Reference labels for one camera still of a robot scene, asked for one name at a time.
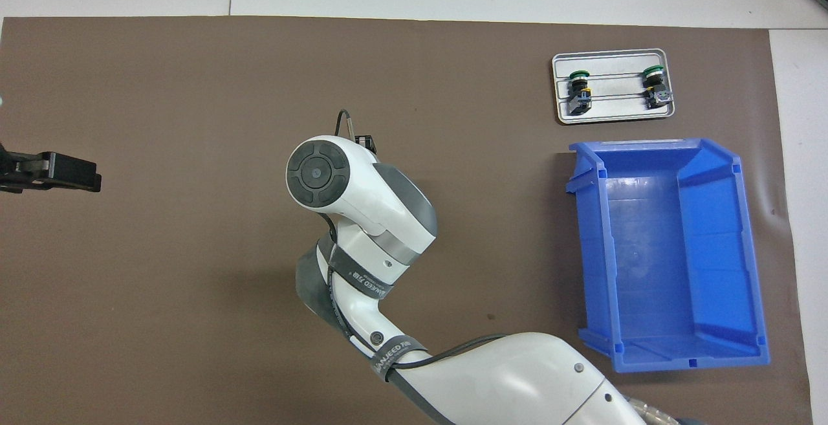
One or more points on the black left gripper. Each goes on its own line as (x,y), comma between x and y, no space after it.
(16,173)

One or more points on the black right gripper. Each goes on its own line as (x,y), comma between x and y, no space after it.
(366,140)

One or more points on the grey metal tray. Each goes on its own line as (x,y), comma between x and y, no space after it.
(614,82)

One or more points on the blue plastic storage bin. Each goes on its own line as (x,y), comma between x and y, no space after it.
(647,270)

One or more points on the brown table mat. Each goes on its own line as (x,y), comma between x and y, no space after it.
(194,283)

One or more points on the green push button switch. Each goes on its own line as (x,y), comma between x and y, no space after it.
(579,98)
(658,95)

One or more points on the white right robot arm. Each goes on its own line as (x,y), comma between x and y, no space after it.
(388,205)

